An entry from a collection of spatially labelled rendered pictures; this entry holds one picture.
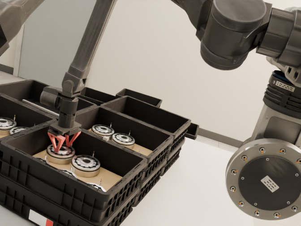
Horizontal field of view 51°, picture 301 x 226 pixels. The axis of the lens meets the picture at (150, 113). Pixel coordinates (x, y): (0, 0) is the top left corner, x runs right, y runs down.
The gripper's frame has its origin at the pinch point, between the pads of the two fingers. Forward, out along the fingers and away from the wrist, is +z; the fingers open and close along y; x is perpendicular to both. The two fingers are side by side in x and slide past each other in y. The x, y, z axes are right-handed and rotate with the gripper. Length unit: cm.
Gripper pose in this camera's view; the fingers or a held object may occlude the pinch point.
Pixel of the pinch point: (62, 146)
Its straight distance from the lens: 123.5
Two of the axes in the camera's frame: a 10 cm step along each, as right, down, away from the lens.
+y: -4.6, 2.1, -8.6
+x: 8.6, 3.6, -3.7
